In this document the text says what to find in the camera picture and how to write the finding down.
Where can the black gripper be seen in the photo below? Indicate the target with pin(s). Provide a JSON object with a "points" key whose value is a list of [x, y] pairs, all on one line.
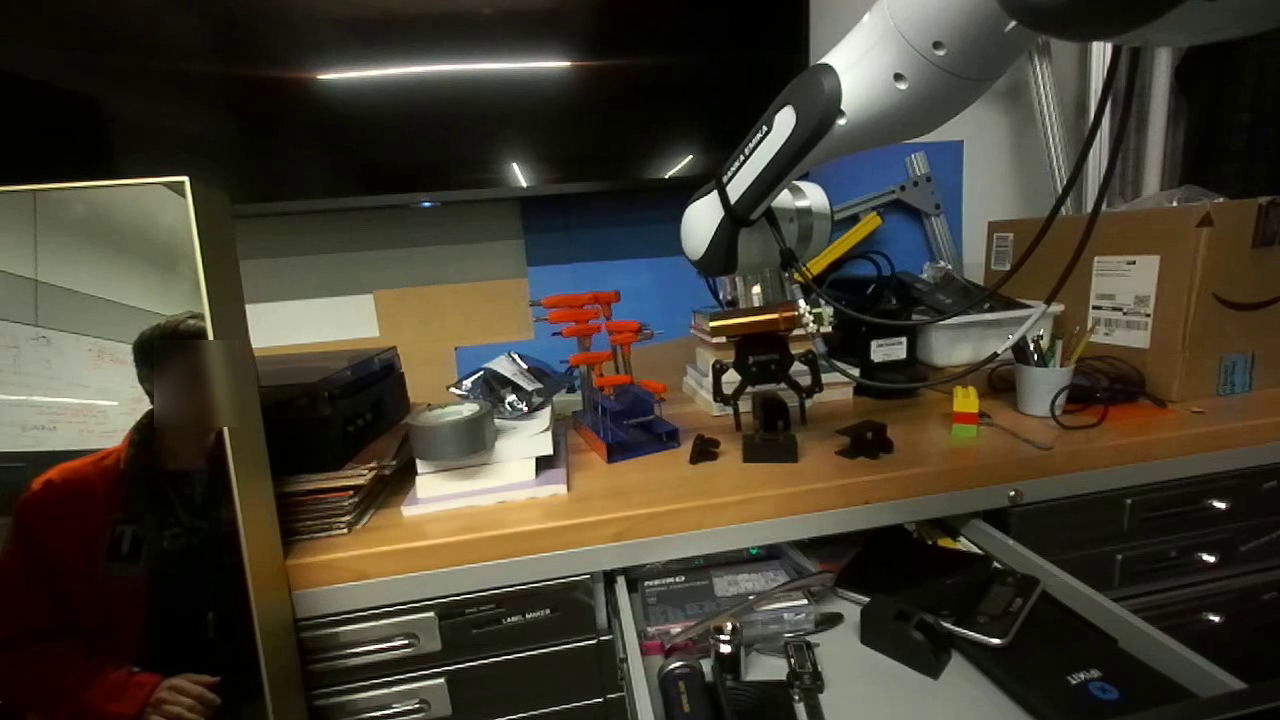
{"points": [[767, 360]]}

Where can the black printed block with window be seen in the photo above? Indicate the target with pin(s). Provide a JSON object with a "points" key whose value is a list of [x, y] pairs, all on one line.
{"points": [[906, 639]]}

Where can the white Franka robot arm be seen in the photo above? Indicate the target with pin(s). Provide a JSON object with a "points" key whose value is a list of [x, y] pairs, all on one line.
{"points": [[906, 67]]}

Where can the black cabinet drawer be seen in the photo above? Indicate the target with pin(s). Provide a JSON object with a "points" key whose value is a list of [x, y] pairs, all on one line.
{"points": [[454, 695], [454, 625]]}

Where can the small black printed part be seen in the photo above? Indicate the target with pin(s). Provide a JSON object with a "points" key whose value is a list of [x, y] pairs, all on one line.
{"points": [[701, 451]]}

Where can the black device with white label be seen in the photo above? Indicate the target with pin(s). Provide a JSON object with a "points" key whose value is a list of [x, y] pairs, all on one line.
{"points": [[866, 325]]}

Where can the blue hex key stand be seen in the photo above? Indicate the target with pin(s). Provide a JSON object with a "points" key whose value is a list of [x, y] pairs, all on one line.
{"points": [[629, 425]]}

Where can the blue back panel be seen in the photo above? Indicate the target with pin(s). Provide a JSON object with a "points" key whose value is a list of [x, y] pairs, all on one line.
{"points": [[666, 285]]}

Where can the yellow red green Lego stack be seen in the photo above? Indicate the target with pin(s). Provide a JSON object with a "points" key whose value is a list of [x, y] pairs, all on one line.
{"points": [[967, 404]]}

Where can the clear plastic parts bag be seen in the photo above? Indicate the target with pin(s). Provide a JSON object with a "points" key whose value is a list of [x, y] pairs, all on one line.
{"points": [[727, 592]]}

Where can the white plastic bin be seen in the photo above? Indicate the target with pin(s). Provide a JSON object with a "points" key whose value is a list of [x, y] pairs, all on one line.
{"points": [[995, 332]]}

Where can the clear bag with blue item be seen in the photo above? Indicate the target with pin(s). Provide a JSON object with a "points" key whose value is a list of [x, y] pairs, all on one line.
{"points": [[514, 382]]}

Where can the white cup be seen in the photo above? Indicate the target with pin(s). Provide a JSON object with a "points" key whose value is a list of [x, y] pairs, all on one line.
{"points": [[1043, 391]]}

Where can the black digital caliper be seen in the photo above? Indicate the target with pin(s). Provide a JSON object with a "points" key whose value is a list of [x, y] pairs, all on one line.
{"points": [[803, 677]]}

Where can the white flat box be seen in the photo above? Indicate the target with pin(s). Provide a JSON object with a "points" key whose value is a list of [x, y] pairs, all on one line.
{"points": [[487, 482]]}

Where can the black digital scale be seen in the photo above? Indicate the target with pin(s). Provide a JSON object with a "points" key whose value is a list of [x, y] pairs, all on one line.
{"points": [[995, 606]]}

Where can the brown cork board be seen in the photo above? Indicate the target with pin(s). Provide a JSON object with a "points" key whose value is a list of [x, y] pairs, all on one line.
{"points": [[454, 325]]}

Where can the cardboard box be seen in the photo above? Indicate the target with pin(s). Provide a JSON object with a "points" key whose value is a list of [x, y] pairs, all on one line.
{"points": [[1175, 294]]}

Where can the black iFixit pouch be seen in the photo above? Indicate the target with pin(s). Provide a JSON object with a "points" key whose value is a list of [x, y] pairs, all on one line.
{"points": [[1082, 673]]}

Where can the black workbench cabinet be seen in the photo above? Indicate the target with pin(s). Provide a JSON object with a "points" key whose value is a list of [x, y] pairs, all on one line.
{"points": [[1175, 532]]}

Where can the black equipment case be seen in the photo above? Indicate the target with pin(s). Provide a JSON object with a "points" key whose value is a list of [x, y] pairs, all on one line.
{"points": [[332, 404]]}

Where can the dark magazine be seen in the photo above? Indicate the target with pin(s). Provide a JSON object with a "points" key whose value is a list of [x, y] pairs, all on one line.
{"points": [[341, 503]]}

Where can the fluorescent ceiling light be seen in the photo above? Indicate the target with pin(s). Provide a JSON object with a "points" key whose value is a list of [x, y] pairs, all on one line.
{"points": [[442, 70]]}

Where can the whiteboard panel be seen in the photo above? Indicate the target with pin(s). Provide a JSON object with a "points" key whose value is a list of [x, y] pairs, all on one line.
{"points": [[81, 305]]}

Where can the person in red jacket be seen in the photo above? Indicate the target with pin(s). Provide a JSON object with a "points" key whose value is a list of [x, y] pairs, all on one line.
{"points": [[81, 563]]}

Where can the tan wrist mount plate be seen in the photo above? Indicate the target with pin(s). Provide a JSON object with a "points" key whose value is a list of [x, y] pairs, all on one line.
{"points": [[745, 323]]}

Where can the black printed bracket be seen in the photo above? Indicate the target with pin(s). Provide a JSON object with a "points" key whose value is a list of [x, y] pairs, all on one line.
{"points": [[866, 439]]}

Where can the grey metal bracket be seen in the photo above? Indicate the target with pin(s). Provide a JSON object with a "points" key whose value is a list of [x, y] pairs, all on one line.
{"points": [[912, 201]]}

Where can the grey duct tape roll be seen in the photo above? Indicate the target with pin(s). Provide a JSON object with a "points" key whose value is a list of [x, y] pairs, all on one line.
{"points": [[449, 433]]}

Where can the wooden post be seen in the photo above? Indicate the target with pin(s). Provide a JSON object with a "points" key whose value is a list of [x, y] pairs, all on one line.
{"points": [[255, 465]]}

